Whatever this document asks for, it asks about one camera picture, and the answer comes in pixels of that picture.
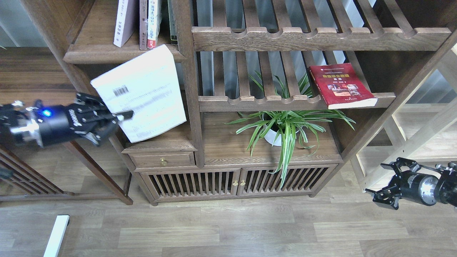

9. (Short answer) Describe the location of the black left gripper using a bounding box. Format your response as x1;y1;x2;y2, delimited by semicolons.
11;92;134;148

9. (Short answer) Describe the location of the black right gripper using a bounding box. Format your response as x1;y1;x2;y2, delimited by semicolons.
365;157;438;210

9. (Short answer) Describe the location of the yellow green cover book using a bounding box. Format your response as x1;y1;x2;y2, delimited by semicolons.
90;45;187;143

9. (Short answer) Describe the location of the pale lavender white book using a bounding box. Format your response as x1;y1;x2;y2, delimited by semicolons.
113;0;139;47

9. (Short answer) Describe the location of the red cover book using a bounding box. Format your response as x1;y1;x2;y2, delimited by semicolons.
310;63;378;109

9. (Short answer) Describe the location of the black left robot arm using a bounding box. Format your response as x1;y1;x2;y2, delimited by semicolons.
1;92;134;147

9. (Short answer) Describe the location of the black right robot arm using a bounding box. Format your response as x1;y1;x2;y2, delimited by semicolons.
365;157;457;210

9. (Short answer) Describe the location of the light wooden shelf rack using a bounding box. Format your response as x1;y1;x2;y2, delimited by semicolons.
351;46;456;192

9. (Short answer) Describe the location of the brass drawer knob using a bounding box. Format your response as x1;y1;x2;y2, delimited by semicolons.
160;158;168;166

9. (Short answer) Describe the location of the white bar on floor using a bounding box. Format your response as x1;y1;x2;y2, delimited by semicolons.
43;215;70;257

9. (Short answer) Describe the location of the brown spine upright book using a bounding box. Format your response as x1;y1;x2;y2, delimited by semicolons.
139;0;149;50

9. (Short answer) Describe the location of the white red upright book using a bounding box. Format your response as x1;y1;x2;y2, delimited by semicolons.
147;0;162;49

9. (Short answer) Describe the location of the green spider plant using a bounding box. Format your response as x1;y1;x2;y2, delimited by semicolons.
224;71;356;189

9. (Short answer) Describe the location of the dark wooden bookshelf cabinet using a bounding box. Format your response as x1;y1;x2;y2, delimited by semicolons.
21;0;457;207

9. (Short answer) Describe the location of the white plant pot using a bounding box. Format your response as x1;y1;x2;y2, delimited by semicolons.
261;111;293;146

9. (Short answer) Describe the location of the dark thin upright book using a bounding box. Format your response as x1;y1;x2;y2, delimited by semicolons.
167;0;178;45

